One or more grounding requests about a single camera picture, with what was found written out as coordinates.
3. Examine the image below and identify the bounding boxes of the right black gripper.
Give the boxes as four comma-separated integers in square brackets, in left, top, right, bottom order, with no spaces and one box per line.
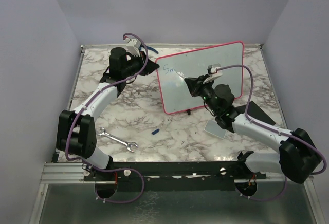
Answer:
[186,73,219,114]

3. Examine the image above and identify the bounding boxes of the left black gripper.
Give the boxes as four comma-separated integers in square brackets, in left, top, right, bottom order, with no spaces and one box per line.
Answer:
[122,50,159,78]

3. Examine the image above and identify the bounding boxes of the blue whiteboard marker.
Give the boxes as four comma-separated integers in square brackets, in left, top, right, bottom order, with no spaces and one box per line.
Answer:
[176,71,186,79]

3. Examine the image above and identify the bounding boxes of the blue marker cap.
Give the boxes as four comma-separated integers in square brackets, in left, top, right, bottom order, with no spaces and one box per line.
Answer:
[151,129,160,135]

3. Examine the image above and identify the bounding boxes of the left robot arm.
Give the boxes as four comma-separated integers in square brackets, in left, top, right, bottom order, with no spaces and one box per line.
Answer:
[56,47,159,180]

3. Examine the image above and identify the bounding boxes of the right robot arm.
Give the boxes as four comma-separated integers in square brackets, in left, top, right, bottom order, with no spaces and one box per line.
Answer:
[185,76,322,184]

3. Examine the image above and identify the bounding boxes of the white whiteboard eraser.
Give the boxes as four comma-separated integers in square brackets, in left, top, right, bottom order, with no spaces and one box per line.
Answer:
[204,119,226,139]

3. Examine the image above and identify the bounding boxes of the silver combination wrench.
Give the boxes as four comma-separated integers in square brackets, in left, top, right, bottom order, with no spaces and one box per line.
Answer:
[96,127,139,153]

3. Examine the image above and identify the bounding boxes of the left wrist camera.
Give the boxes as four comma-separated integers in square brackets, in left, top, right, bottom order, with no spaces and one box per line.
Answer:
[124,37,141,57]

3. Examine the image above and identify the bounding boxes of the blue-handled pliers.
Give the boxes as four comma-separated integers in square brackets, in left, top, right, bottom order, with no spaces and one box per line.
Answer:
[139,45,159,54]

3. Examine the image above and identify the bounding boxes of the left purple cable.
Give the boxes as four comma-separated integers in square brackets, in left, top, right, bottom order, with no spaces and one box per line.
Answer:
[64,31,149,204]

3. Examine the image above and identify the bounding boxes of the purple cable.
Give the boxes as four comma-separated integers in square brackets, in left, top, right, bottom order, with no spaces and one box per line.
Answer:
[64,31,149,204]
[215,64,327,202]

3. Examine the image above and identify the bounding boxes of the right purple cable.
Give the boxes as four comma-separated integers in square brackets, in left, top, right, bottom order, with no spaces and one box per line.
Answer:
[215,64,327,202]

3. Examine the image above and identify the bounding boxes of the aluminium table frame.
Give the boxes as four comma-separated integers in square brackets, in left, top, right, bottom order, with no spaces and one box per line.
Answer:
[28,43,322,224]

